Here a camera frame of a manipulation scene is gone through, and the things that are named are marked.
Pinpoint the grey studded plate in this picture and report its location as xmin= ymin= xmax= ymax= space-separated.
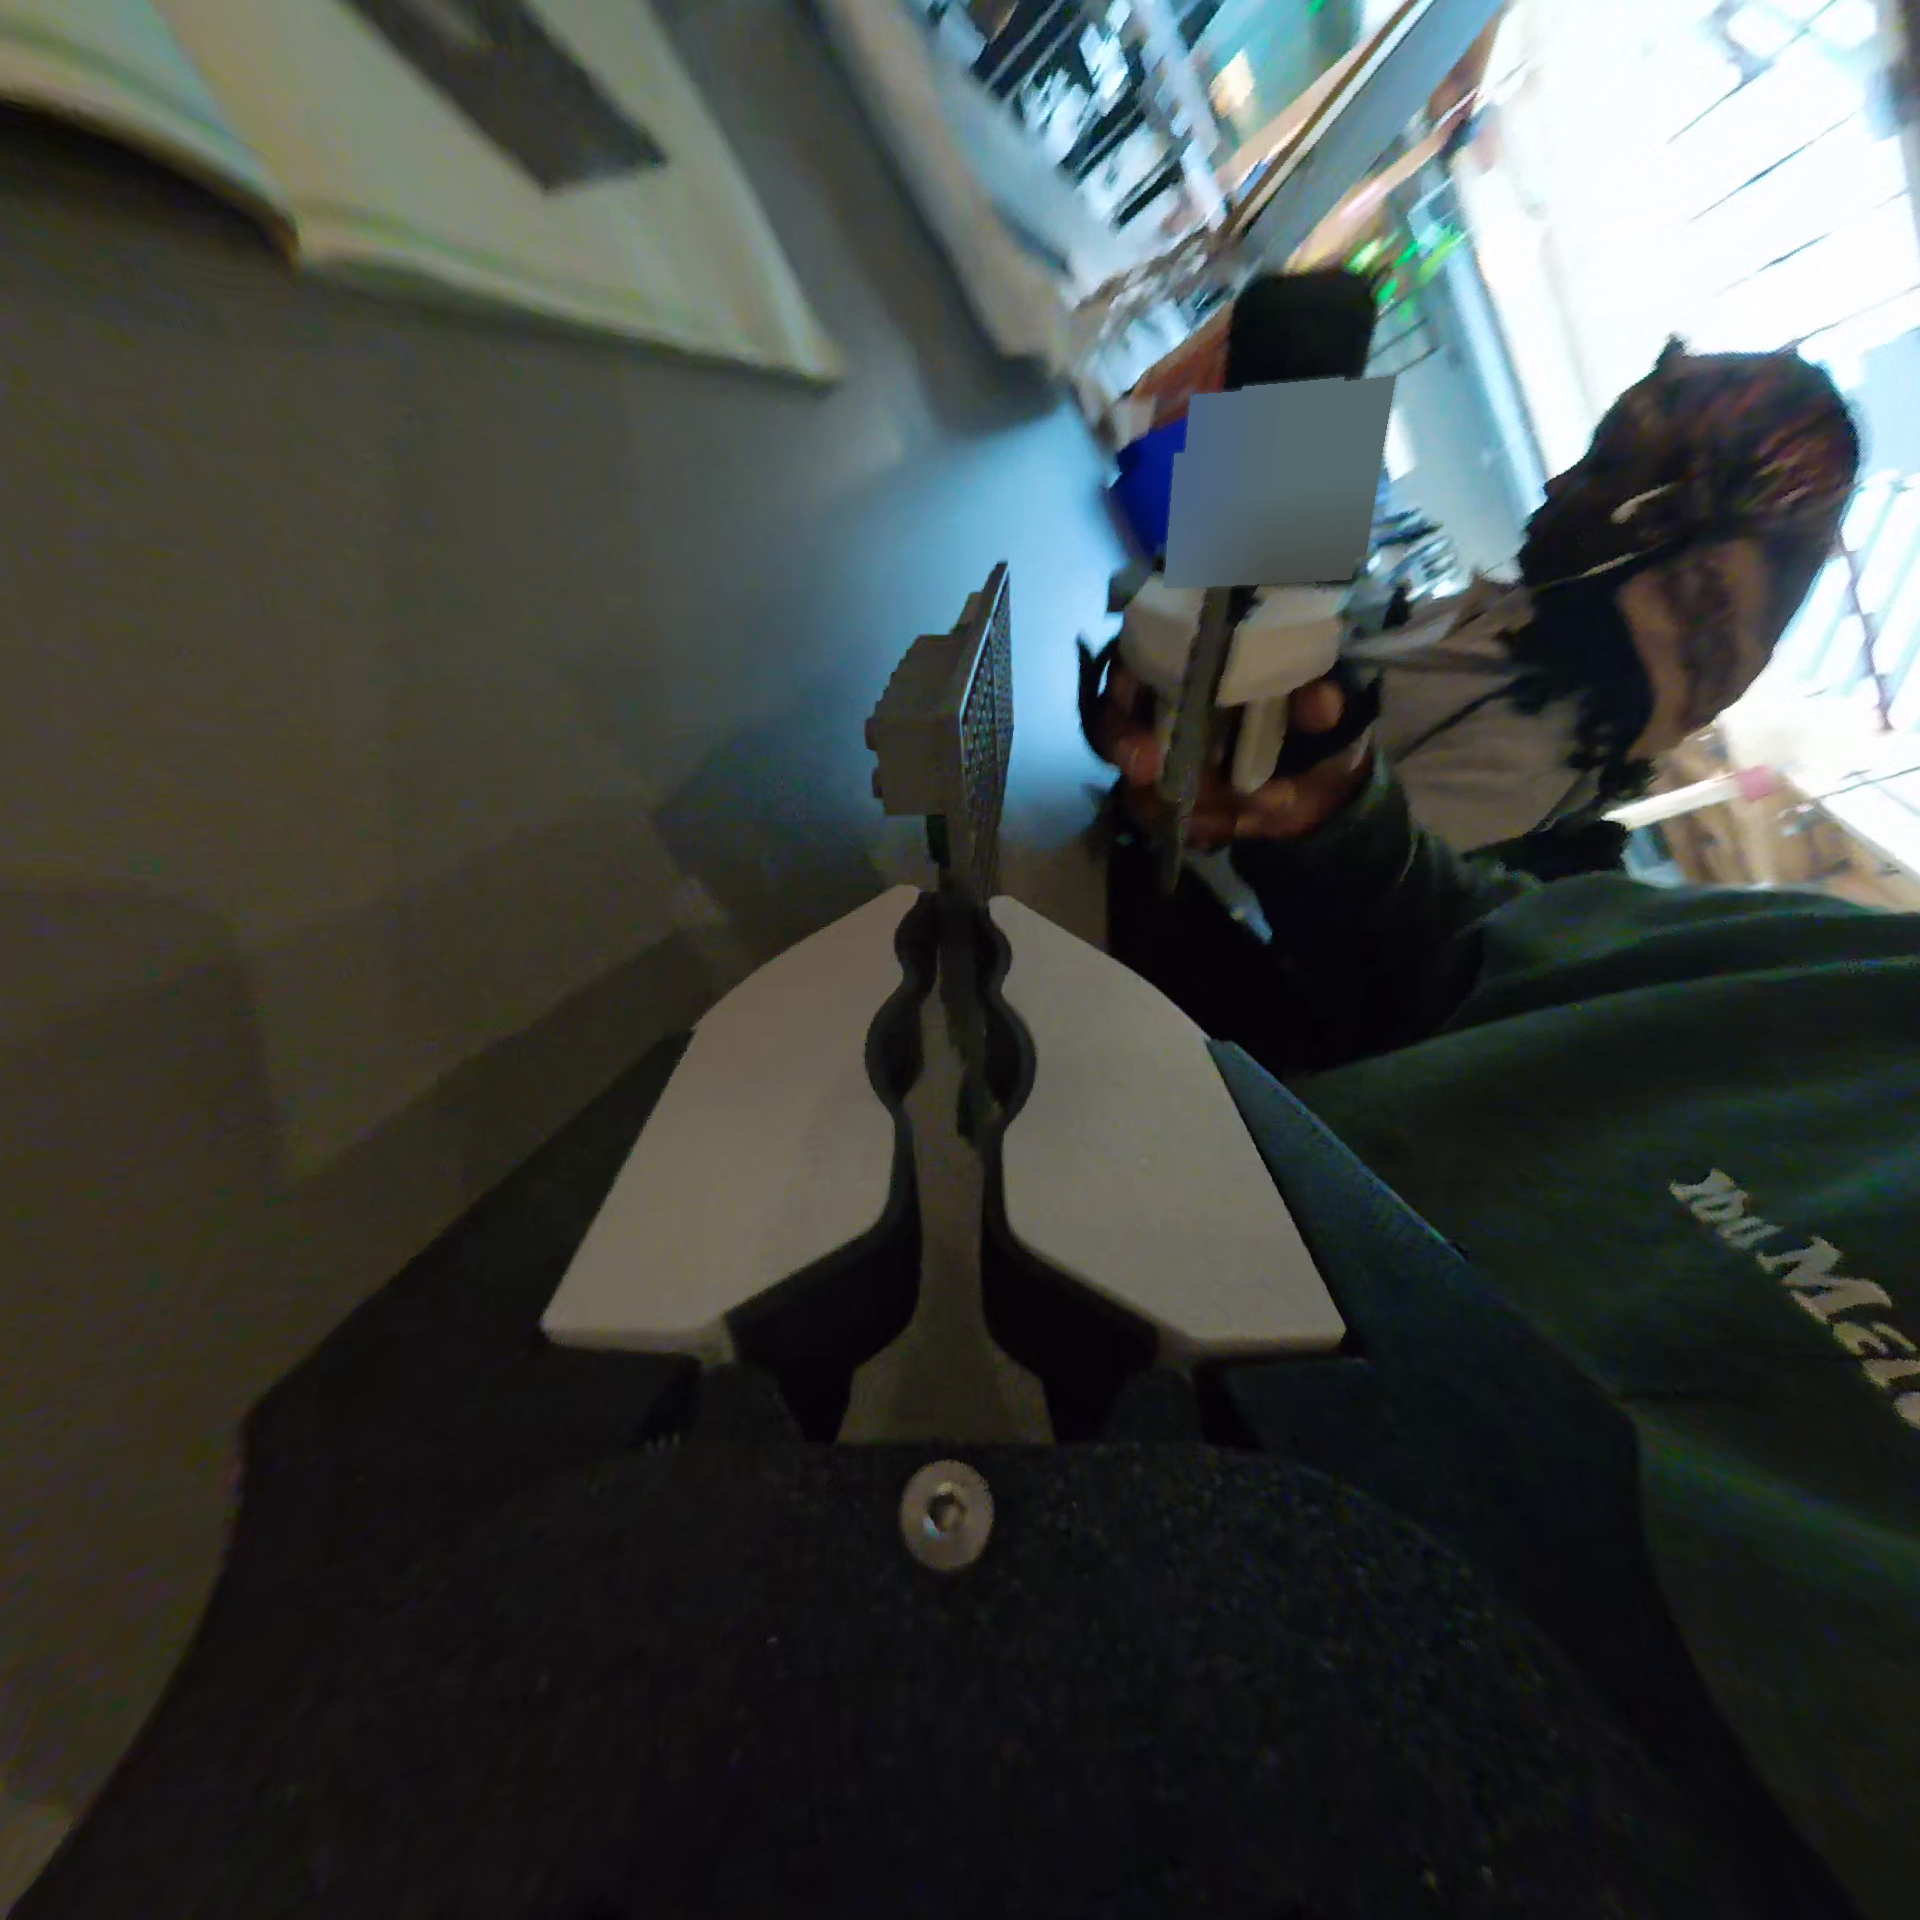
xmin=1154 ymin=581 xmax=1259 ymax=897

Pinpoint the blue storage bin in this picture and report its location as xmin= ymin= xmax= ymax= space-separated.
xmin=1109 ymin=419 xmax=1194 ymax=579

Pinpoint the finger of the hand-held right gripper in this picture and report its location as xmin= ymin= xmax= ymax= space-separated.
xmin=1123 ymin=583 xmax=1206 ymax=701
xmin=1213 ymin=581 xmax=1351 ymax=792

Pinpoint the instruction booklet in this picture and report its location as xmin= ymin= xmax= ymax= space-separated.
xmin=0 ymin=0 xmax=845 ymax=396

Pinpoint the grey desk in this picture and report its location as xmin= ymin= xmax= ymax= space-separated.
xmin=0 ymin=0 xmax=1141 ymax=1861

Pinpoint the grey studded baseplate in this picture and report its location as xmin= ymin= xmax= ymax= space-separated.
xmin=864 ymin=561 xmax=1021 ymax=1146

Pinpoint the operator in green sweatshirt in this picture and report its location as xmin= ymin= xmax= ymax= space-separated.
xmin=1290 ymin=869 xmax=1920 ymax=1920

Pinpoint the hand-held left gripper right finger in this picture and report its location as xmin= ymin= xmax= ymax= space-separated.
xmin=978 ymin=894 xmax=1347 ymax=1368

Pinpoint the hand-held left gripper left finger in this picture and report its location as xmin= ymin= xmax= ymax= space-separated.
xmin=539 ymin=883 xmax=950 ymax=1368

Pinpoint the person's right forearm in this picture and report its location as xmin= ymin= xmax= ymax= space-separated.
xmin=1109 ymin=764 xmax=1518 ymax=1082

